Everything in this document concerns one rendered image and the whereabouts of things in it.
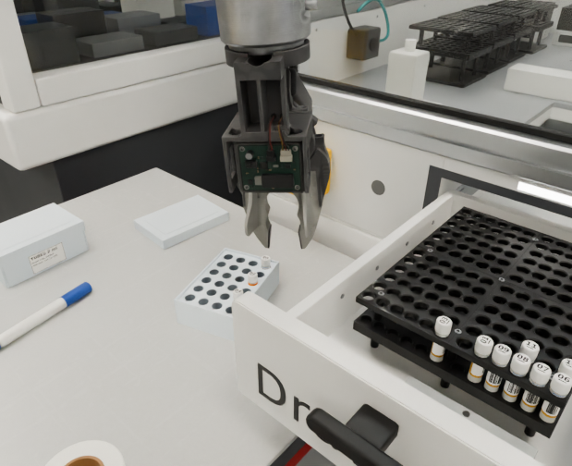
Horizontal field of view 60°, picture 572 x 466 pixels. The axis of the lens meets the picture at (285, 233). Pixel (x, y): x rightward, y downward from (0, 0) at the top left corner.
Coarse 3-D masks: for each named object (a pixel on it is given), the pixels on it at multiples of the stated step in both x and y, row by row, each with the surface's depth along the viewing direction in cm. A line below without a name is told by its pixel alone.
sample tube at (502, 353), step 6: (498, 348) 37; (504, 348) 37; (498, 354) 37; (504, 354) 37; (510, 354) 37; (492, 360) 38; (498, 360) 37; (504, 360) 37; (504, 366) 38; (486, 378) 39; (492, 378) 38; (498, 378) 38; (486, 384) 39; (492, 384) 39; (498, 384) 39; (492, 390) 39
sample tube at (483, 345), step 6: (480, 336) 38; (486, 336) 38; (480, 342) 38; (486, 342) 38; (492, 342) 38; (474, 348) 39; (480, 348) 38; (486, 348) 38; (492, 348) 38; (480, 354) 38; (486, 354) 38; (474, 366) 39; (480, 366) 39; (474, 372) 39; (480, 372) 39; (468, 378) 40; (474, 378) 40; (480, 378) 40
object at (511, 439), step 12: (408, 384) 43; (420, 384) 43; (432, 396) 42; (444, 396) 42; (456, 408) 40; (480, 420) 40; (492, 432) 39; (504, 432) 39; (516, 444) 38; (528, 444) 38
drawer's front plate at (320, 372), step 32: (256, 320) 39; (288, 320) 38; (256, 352) 41; (288, 352) 37; (320, 352) 35; (352, 352) 35; (256, 384) 43; (288, 384) 39; (320, 384) 36; (352, 384) 34; (384, 384) 32; (288, 416) 41; (416, 416) 31; (448, 416) 30; (320, 448) 40; (416, 448) 32; (448, 448) 30; (480, 448) 28; (512, 448) 28
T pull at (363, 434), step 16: (320, 416) 32; (352, 416) 32; (368, 416) 32; (384, 416) 32; (320, 432) 32; (336, 432) 31; (352, 432) 31; (368, 432) 31; (384, 432) 31; (336, 448) 32; (352, 448) 30; (368, 448) 30; (384, 448) 31; (368, 464) 30; (384, 464) 29; (400, 464) 29
